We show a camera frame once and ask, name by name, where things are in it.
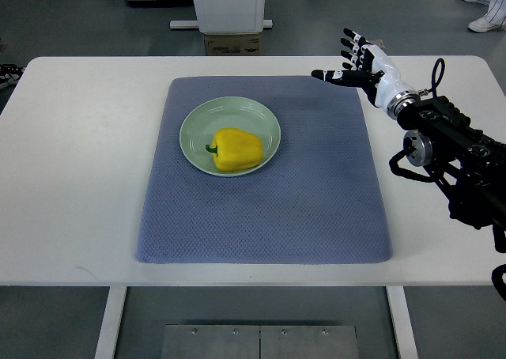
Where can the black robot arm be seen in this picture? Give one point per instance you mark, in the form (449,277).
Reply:
(441,147)

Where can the right white table leg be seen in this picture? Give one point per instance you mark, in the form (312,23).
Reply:
(400,317)

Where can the cardboard box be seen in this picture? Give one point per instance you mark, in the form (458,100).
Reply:
(233,45)

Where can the white table leg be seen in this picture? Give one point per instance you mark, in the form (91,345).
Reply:
(400,317)
(110,326)

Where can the yellow bell pepper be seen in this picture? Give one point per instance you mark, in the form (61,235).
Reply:
(235,150)

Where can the metal base plate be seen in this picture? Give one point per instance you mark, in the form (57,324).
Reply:
(257,341)

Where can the blue-grey quilted mat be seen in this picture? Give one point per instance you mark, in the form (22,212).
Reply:
(317,201)

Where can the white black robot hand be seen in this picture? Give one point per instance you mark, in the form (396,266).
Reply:
(367,67)

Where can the light green plate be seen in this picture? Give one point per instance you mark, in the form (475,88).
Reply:
(200,125)

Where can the white pedestal column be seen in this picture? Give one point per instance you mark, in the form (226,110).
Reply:
(227,17)

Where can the left white table leg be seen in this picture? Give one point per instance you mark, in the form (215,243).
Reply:
(110,326)

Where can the black white sneaker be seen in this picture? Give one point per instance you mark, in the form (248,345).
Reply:
(10,75)

